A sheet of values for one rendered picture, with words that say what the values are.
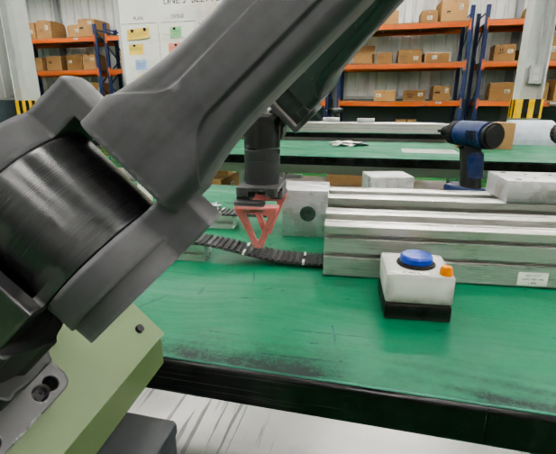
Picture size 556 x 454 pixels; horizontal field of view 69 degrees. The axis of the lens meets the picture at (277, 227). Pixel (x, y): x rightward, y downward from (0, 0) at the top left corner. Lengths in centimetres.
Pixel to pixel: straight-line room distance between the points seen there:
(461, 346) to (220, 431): 81
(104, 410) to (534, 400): 37
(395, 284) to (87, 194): 39
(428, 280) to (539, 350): 13
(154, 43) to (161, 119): 379
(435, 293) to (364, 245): 14
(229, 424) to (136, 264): 102
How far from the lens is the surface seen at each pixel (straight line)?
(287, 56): 20
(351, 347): 47
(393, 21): 1046
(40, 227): 21
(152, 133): 20
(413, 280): 51
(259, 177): 63
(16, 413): 31
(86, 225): 21
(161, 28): 397
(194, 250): 70
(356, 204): 81
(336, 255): 64
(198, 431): 120
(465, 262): 66
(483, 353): 51
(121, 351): 39
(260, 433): 118
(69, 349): 37
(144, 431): 39
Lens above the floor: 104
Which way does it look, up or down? 17 degrees down
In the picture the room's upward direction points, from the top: straight up
